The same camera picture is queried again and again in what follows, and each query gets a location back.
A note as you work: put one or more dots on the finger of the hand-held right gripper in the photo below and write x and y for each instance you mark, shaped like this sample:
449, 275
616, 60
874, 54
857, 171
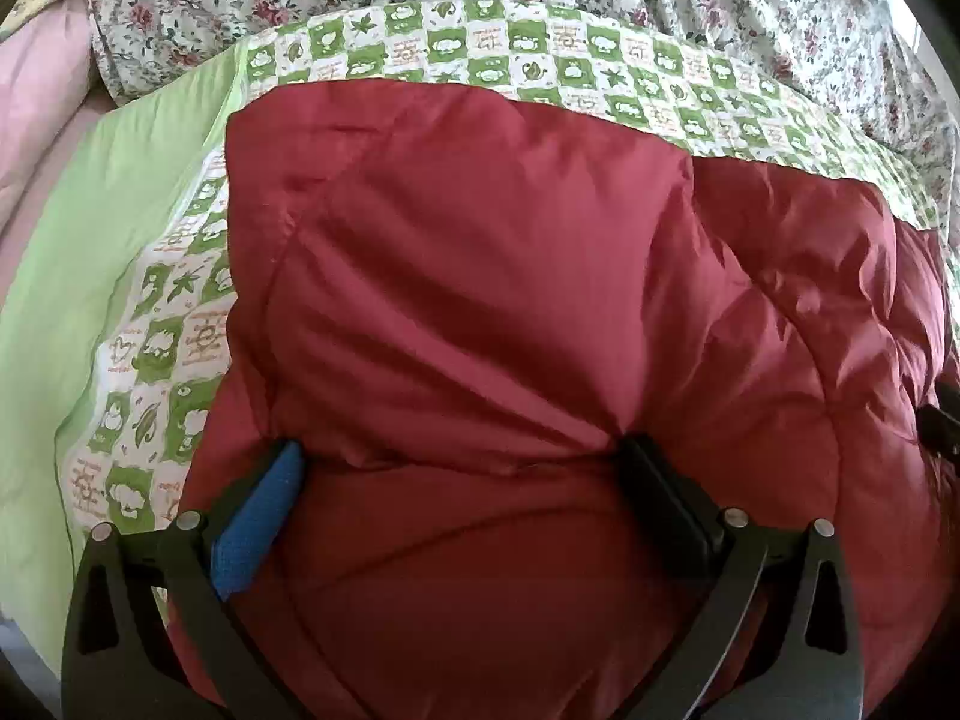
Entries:
943, 431

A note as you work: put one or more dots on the green checked blanket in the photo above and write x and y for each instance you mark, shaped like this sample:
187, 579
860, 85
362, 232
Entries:
112, 240

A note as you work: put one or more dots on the red quilted jacket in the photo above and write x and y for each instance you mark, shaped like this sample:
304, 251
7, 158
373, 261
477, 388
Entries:
487, 277

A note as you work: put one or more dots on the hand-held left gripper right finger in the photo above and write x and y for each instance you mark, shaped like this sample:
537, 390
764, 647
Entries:
675, 502

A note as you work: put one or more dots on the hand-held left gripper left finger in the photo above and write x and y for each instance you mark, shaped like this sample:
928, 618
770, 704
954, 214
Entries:
255, 521

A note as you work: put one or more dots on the pink blanket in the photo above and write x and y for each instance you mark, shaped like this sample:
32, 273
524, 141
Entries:
37, 105

